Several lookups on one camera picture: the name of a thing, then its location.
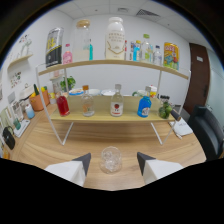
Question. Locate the green cup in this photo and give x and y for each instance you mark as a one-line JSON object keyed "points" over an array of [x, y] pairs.
{"points": [[17, 124]]}

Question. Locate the green potted plant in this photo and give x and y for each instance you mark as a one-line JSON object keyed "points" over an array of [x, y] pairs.
{"points": [[68, 82]]}

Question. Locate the black chair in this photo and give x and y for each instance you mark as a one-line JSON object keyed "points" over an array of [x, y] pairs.
{"points": [[208, 131]]}

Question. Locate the teal bottle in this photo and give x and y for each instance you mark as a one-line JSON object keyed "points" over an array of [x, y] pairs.
{"points": [[91, 51]]}

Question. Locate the glass jar of limes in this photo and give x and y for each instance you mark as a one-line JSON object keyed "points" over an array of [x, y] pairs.
{"points": [[165, 110]]}

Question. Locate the clear jar with beige lid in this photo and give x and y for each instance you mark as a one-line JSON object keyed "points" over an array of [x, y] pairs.
{"points": [[81, 43]]}

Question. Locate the red liquid bottle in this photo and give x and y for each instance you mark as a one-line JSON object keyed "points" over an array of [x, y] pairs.
{"points": [[63, 106]]}

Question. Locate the two-tier wooden shelf rack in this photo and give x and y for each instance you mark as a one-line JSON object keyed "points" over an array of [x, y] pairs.
{"points": [[103, 112]]}

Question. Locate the blue liquid bottle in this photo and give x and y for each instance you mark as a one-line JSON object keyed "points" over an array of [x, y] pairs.
{"points": [[144, 106]]}

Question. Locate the wooden wall shelf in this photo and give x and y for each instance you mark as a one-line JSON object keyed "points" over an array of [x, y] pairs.
{"points": [[20, 60]]}

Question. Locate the small water bottle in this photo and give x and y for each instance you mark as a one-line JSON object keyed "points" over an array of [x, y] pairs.
{"points": [[157, 56]]}

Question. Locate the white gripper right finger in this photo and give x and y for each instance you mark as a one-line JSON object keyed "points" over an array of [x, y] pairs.
{"points": [[156, 168]]}

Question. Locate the black and yellow can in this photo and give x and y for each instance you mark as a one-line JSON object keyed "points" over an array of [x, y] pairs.
{"points": [[54, 46]]}

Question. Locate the small pink bottle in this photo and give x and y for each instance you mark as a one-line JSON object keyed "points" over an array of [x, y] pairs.
{"points": [[67, 56]]}

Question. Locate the white bowl blue rim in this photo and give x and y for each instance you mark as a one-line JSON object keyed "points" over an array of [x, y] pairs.
{"points": [[76, 92]]}

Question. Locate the small pale blue bottle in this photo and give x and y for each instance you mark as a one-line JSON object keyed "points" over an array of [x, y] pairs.
{"points": [[29, 111]]}

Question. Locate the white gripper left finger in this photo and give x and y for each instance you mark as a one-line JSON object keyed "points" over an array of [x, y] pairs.
{"points": [[71, 170]]}

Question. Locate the clear bottle red label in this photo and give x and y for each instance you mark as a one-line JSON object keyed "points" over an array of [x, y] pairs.
{"points": [[117, 105]]}

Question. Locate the brown door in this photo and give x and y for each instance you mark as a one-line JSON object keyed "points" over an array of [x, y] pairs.
{"points": [[198, 78]]}

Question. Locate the clear bottle orange cap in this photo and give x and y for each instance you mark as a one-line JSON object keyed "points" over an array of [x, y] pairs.
{"points": [[88, 105]]}

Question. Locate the white milk bottle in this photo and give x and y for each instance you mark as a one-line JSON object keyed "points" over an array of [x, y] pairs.
{"points": [[115, 40]]}

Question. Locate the clear bottle green cap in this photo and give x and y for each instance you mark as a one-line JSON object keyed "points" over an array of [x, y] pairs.
{"points": [[145, 50]]}

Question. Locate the clear glass with ice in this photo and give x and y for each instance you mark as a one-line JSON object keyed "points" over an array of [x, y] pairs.
{"points": [[110, 160]]}

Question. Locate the black kettle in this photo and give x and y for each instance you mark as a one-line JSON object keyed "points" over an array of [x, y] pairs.
{"points": [[9, 138]]}

